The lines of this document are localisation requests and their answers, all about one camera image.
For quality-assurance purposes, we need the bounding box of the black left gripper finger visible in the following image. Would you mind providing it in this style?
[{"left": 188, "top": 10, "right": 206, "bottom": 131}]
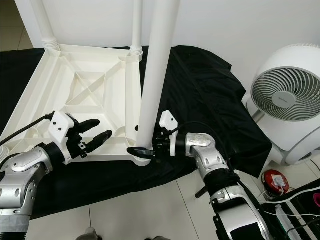
[
  {"left": 84, "top": 129, "right": 114, "bottom": 152},
  {"left": 74, "top": 118, "right": 101, "bottom": 134}
]

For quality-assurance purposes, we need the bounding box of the white plastic table top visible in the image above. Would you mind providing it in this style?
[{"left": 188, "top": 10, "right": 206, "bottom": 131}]
[{"left": 0, "top": 44, "right": 154, "bottom": 167}]

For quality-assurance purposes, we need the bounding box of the black table leg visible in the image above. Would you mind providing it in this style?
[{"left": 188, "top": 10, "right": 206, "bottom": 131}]
[{"left": 194, "top": 184, "right": 209, "bottom": 199}]

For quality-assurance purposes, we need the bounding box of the black table cloth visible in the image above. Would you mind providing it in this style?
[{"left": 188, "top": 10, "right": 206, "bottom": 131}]
[{"left": 0, "top": 45, "right": 273, "bottom": 221}]

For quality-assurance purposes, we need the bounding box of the red round device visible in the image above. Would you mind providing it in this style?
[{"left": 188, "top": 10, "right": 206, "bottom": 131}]
[{"left": 262, "top": 169, "right": 289, "bottom": 194}]

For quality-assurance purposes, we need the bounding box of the white round floor fan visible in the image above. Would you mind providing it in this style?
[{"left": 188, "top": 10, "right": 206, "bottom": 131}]
[{"left": 244, "top": 44, "right": 320, "bottom": 167}]

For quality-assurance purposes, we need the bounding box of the black storage case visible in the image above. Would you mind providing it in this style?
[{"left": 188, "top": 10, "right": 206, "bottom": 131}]
[{"left": 262, "top": 185, "right": 320, "bottom": 240}]

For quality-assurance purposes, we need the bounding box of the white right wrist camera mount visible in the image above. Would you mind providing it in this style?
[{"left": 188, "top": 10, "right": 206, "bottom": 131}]
[{"left": 158, "top": 109, "right": 179, "bottom": 159}]

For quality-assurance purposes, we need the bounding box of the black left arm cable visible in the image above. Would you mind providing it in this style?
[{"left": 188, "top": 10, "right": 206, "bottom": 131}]
[{"left": 0, "top": 113, "right": 56, "bottom": 151}]

